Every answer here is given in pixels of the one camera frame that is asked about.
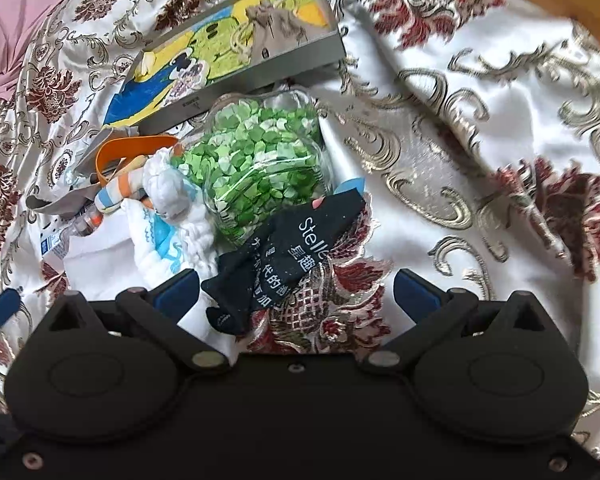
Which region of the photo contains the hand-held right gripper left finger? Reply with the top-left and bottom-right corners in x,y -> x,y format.
45,269 -> 231,373

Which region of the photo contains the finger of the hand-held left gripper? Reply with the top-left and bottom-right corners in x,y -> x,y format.
0,290 -> 22,346

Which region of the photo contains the grey elastic band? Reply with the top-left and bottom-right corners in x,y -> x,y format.
26,187 -> 101,213

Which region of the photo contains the clear jar of green paper stars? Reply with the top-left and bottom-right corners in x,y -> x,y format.
172,87 -> 338,251

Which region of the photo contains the white cloth with blue print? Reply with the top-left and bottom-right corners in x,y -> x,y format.
62,199 -> 236,356

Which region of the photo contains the orange blue striped sock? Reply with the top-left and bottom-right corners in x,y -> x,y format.
95,172 -> 153,213

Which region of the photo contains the black printed cloth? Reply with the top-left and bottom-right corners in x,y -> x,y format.
201,190 -> 368,336

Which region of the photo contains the grey box with colourful painting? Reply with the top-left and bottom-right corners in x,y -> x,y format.
102,0 -> 348,136

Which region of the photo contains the white knitted toy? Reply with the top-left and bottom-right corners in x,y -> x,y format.
140,152 -> 221,273

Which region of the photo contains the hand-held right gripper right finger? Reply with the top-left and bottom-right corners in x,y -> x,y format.
362,268 -> 538,373

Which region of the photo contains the floral satin bedspread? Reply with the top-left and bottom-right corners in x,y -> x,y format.
0,0 -> 600,461

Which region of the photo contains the pink cloth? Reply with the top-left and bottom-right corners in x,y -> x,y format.
0,0 -> 166,106

